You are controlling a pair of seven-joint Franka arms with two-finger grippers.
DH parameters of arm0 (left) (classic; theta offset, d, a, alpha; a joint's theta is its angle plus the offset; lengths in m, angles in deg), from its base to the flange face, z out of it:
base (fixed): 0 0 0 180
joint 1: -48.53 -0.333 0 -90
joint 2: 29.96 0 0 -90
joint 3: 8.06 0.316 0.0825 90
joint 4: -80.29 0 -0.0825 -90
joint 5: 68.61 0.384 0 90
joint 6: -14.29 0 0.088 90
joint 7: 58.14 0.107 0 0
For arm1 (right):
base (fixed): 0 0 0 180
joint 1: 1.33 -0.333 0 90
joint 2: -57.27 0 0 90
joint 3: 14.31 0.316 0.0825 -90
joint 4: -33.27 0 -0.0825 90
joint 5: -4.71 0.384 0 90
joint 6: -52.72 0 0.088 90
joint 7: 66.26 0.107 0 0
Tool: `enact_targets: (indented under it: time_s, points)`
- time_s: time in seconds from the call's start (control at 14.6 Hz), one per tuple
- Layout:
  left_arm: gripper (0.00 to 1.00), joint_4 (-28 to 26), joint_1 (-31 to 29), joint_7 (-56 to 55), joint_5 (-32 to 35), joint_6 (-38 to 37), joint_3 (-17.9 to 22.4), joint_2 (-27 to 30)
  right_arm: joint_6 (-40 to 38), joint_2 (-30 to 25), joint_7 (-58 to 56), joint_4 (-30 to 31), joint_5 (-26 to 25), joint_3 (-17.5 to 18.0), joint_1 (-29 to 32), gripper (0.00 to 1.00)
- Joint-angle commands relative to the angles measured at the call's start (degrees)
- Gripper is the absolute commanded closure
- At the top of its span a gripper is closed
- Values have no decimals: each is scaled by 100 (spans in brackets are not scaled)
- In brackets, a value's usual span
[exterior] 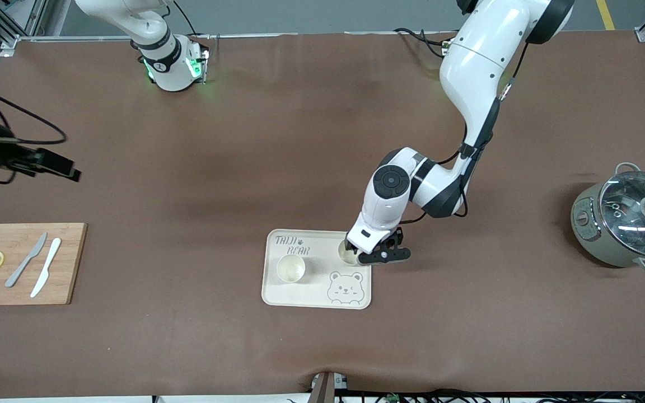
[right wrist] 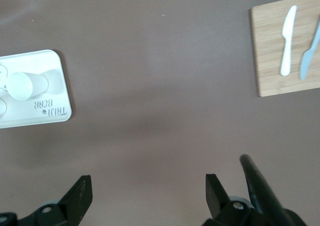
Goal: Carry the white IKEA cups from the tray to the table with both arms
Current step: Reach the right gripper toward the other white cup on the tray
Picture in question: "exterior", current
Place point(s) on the cream paper cup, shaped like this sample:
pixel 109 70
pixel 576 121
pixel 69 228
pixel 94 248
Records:
pixel 348 257
pixel 290 270

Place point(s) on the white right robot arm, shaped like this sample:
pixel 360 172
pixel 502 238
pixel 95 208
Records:
pixel 160 56

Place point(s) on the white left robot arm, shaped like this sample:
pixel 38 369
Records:
pixel 476 61

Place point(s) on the beige bear print tray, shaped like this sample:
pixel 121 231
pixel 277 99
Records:
pixel 311 291

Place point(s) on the grey plastic knife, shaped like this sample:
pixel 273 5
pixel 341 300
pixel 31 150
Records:
pixel 26 260

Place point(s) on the white plastic knife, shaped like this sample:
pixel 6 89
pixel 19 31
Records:
pixel 46 267

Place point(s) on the bamboo cutting board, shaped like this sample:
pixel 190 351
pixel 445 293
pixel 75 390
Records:
pixel 48 285

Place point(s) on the grey-green cooking pot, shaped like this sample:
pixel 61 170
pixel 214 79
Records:
pixel 585 229

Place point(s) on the glass pot lid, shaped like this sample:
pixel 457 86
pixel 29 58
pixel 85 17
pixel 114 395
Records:
pixel 630 218

